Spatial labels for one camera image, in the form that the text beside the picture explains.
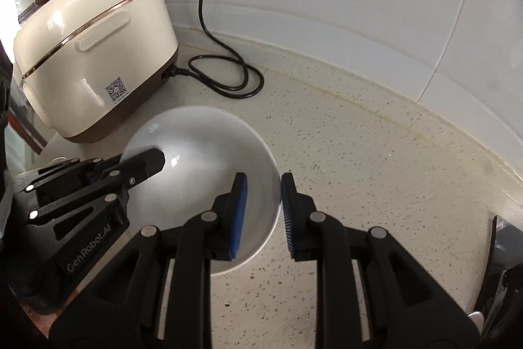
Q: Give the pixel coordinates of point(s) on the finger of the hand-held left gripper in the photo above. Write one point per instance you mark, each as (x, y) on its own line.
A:
(145, 165)
(69, 171)

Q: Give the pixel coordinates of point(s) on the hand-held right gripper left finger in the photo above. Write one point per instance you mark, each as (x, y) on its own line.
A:
(239, 218)

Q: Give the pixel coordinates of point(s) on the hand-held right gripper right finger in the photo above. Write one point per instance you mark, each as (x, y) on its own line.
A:
(287, 214)

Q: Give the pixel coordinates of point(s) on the plain white bowl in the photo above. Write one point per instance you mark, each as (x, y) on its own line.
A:
(204, 152)

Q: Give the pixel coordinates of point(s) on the cream rice cooker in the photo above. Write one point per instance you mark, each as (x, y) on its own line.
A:
(94, 46)

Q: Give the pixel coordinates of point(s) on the dark glossy utensil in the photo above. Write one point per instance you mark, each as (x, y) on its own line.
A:
(500, 271)

